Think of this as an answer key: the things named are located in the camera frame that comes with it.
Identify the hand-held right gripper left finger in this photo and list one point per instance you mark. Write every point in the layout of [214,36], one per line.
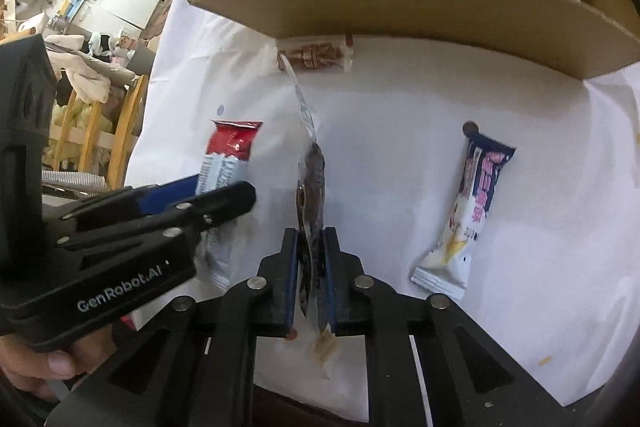
[291,277]

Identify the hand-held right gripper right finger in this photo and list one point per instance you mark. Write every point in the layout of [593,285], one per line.
[327,277]

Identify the red white snack packet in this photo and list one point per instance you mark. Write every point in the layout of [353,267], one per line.
[227,147]

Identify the wooden chair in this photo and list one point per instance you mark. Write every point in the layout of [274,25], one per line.
[125,127]

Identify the clear packet with dark snack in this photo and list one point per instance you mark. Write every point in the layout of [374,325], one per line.
[312,177]

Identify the white cover sheet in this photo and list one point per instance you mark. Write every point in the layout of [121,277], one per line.
[400,117]

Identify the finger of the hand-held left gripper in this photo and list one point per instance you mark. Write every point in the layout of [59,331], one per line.
[220,202]
[165,194]

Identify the white navy snack packet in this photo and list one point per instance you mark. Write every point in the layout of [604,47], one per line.
[475,207]

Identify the beige cloth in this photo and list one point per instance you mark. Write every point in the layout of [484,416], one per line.
[85,72]

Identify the white cabinet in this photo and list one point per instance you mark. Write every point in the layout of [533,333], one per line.
[115,2]

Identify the brown snack packet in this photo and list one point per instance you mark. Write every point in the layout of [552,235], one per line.
[315,53]

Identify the person's left hand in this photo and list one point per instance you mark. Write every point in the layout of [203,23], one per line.
[45,364]

